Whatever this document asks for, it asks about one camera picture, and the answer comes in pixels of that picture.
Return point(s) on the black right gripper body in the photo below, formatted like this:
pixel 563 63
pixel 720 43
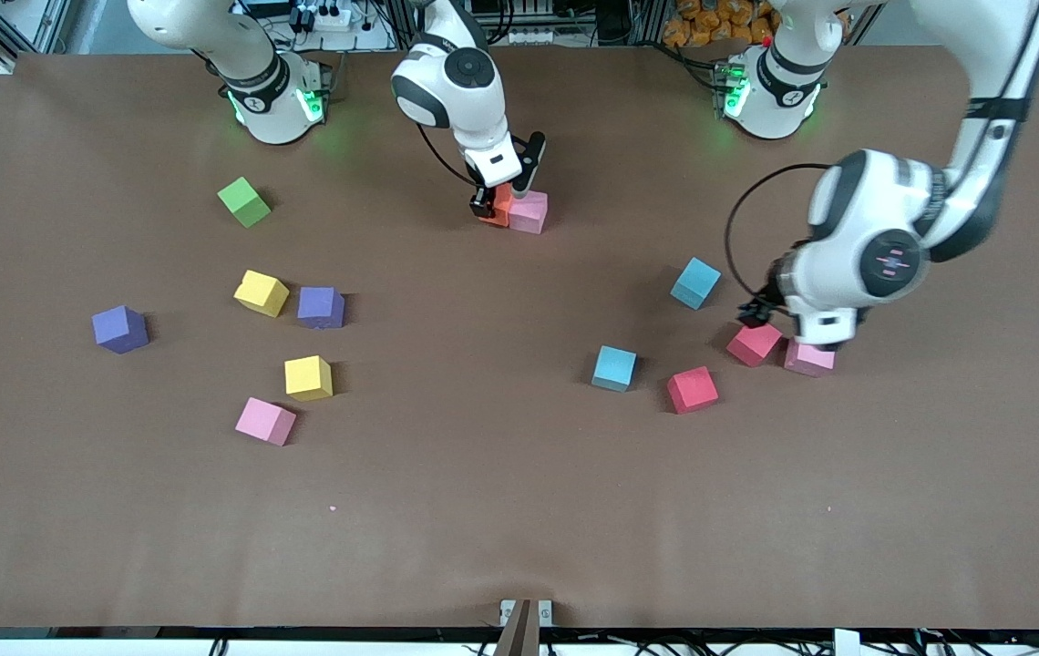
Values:
pixel 483 202

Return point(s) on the orange foam cube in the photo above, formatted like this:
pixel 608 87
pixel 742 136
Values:
pixel 502 205

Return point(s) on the pink foam cube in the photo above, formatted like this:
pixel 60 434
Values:
pixel 529 214
pixel 809 361
pixel 264 420

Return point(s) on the red foam cube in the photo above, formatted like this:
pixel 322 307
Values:
pixel 754 344
pixel 693 390

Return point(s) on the purple foam cube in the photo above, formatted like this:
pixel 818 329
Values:
pixel 119 329
pixel 320 307

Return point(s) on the yellow foam cube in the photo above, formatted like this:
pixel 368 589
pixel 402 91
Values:
pixel 261 293
pixel 308 377

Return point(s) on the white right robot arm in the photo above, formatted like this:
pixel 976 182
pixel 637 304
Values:
pixel 273 118

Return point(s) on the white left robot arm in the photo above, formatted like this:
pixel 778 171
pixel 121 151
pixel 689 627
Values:
pixel 875 219

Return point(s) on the blue foam cube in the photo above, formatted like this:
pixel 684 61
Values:
pixel 694 282
pixel 614 367

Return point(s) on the white power strip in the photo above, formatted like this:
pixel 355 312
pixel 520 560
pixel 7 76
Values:
pixel 530 36
pixel 333 16

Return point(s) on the green foam cube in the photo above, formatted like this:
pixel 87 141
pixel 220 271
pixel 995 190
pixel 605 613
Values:
pixel 244 202

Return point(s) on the table cover sheet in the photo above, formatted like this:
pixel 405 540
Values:
pixel 519 474

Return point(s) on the pile of orange objects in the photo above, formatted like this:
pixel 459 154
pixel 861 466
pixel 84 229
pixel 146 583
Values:
pixel 702 27

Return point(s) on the small white box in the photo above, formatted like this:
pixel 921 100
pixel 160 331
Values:
pixel 846 643

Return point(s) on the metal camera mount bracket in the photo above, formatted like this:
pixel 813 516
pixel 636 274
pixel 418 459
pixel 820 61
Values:
pixel 524 629

